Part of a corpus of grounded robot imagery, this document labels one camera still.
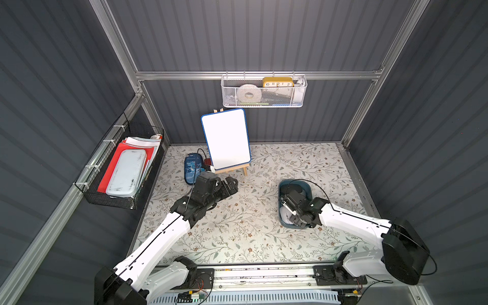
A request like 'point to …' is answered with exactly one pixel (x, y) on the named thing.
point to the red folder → (121, 147)
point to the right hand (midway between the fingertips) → (305, 209)
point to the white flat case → (127, 172)
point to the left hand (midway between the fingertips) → (230, 185)
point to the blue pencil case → (193, 164)
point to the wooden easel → (232, 169)
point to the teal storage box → (284, 185)
